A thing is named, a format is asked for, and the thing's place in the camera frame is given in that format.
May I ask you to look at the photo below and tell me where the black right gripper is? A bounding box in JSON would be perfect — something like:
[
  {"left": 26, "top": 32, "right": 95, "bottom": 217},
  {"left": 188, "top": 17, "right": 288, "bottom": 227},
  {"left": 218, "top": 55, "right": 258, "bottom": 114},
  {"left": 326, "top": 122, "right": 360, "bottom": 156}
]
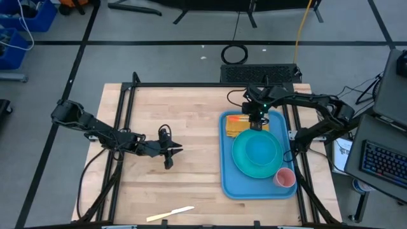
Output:
[{"left": 242, "top": 101, "right": 271, "bottom": 132}]

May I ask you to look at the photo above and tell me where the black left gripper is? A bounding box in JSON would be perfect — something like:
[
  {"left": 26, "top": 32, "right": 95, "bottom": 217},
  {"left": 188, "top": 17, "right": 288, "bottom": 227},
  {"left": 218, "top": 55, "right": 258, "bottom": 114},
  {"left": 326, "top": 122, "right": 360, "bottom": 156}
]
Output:
[{"left": 139, "top": 124, "right": 184, "bottom": 170}]

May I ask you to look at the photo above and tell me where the yellow cloth napkin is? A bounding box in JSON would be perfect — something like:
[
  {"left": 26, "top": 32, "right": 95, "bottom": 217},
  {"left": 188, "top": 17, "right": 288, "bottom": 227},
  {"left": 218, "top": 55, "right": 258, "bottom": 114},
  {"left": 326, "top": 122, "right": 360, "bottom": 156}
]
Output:
[{"left": 224, "top": 114, "right": 271, "bottom": 139}]

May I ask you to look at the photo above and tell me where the teal bowl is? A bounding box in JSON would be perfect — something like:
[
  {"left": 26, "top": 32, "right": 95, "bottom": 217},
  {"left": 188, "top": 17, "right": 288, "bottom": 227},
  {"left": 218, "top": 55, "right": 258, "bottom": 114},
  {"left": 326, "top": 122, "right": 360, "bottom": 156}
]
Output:
[{"left": 244, "top": 131, "right": 277, "bottom": 167}]

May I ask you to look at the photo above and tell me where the teal plate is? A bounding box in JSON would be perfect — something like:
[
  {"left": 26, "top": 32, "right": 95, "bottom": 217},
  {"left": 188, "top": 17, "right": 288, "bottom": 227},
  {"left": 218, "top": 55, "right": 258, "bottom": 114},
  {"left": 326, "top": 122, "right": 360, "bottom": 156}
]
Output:
[{"left": 231, "top": 128, "right": 285, "bottom": 180}]

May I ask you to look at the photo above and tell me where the pink plastic cup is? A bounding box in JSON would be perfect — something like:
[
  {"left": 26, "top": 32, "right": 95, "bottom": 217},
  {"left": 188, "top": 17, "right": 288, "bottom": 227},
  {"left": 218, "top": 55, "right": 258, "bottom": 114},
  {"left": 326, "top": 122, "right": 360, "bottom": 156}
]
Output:
[{"left": 272, "top": 167, "right": 298, "bottom": 189}]

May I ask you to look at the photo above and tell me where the cream-handled table knife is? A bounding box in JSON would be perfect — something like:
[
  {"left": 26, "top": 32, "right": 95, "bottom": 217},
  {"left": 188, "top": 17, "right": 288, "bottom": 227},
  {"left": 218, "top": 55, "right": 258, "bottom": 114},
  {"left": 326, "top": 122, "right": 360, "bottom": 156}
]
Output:
[{"left": 146, "top": 205, "right": 196, "bottom": 223}]

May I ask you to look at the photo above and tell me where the blue plastic tray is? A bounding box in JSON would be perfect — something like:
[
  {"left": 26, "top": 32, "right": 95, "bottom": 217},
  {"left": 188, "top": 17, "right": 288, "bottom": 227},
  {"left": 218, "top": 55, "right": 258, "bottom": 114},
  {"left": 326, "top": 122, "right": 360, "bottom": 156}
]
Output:
[{"left": 218, "top": 109, "right": 298, "bottom": 201}]

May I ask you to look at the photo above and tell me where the black perforated computer case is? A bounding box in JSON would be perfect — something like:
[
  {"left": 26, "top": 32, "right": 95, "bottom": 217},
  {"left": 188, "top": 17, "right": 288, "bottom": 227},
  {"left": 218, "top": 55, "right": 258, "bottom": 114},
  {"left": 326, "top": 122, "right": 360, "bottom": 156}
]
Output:
[{"left": 219, "top": 63, "right": 303, "bottom": 85}]

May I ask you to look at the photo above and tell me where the white printed paper sheet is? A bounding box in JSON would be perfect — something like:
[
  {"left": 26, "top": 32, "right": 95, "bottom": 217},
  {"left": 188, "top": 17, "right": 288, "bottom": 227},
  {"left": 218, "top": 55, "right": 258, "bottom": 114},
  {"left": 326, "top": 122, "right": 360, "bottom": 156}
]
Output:
[{"left": 331, "top": 137, "right": 354, "bottom": 176}]

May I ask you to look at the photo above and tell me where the blue and white tape roll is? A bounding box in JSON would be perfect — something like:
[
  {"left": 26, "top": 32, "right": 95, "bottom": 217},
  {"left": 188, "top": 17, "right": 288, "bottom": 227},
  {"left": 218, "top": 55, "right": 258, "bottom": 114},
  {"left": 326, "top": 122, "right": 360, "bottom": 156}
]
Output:
[{"left": 352, "top": 178, "right": 373, "bottom": 196}]

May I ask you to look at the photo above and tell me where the black partition screen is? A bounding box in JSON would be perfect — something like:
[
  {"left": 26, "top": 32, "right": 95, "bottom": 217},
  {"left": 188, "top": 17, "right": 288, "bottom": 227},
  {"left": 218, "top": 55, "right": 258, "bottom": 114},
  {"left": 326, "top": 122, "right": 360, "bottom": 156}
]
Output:
[{"left": 149, "top": 0, "right": 324, "bottom": 29}]

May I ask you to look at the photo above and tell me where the grey laptop lid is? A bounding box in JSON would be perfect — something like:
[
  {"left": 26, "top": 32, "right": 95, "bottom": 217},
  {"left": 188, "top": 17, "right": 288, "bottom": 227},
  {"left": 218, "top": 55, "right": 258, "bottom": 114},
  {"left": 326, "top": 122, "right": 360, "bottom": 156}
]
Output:
[{"left": 372, "top": 48, "right": 407, "bottom": 128}]

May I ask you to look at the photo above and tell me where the black floor bar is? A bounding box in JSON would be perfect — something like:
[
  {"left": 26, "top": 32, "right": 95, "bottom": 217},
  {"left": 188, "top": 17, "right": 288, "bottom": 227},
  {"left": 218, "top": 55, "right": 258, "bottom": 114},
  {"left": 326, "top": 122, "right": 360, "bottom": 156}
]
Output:
[{"left": 107, "top": 2, "right": 163, "bottom": 17}]

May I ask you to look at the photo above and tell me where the grey floor bar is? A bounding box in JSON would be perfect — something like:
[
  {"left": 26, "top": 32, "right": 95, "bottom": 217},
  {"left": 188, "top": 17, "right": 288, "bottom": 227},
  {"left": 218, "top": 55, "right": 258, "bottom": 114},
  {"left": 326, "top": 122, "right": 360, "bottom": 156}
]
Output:
[{"left": 0, "top": 72, "right": 29, "bottom": 84}]

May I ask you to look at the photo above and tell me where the large blue storage bin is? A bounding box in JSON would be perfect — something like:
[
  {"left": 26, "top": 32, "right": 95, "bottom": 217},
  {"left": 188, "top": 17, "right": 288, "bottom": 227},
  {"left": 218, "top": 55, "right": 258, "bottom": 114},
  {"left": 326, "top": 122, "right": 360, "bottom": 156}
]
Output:
[{"left": 0, "top": 0, "right": 59, "bottom": 33}]

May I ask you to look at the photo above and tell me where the small blue storage bin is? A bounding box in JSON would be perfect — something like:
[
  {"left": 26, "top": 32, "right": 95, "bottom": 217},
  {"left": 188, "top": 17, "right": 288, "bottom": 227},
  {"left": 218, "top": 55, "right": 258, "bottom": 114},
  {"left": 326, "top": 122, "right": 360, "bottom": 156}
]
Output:
[{"left": 0, "top": 27, "right": 31, "bottom": 71}]

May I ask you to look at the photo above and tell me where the black metal table frame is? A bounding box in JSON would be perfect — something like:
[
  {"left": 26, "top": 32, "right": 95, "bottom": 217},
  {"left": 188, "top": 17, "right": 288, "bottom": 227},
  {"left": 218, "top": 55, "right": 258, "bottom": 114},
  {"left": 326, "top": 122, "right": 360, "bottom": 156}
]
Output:
[{"left": 76, "top": 71, "right": 341, "bottom": 225}]

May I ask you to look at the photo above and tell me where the coiled black cable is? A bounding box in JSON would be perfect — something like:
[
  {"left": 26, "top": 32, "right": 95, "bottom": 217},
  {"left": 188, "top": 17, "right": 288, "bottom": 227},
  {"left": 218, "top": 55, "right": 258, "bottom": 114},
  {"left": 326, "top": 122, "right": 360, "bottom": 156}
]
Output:
[{"left": 220, "top": 43, "right": 249, "bottom": 66}]

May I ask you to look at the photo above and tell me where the black floor power cable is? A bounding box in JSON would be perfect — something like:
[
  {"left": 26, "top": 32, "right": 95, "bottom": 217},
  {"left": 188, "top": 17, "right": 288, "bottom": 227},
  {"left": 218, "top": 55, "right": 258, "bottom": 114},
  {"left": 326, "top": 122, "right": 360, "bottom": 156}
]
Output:
[{"left": 76, "top": 147, "right": 107, "bottom": 221}]

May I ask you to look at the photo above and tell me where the yellow hanging cable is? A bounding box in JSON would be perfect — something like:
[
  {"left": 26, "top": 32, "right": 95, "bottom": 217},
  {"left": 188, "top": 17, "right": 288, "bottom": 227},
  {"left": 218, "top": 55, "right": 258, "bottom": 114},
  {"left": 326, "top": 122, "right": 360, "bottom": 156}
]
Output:
[{"left": 292, "top": 0, "right": 314, "bottom": 65}]

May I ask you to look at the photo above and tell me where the white cable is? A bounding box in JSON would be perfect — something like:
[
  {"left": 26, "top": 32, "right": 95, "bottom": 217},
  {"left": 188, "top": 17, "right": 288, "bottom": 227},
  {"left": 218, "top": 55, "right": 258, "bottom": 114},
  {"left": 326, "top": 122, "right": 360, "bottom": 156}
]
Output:
[{"left": 0, "top": 0, "right": 35, "bottom": 52}]

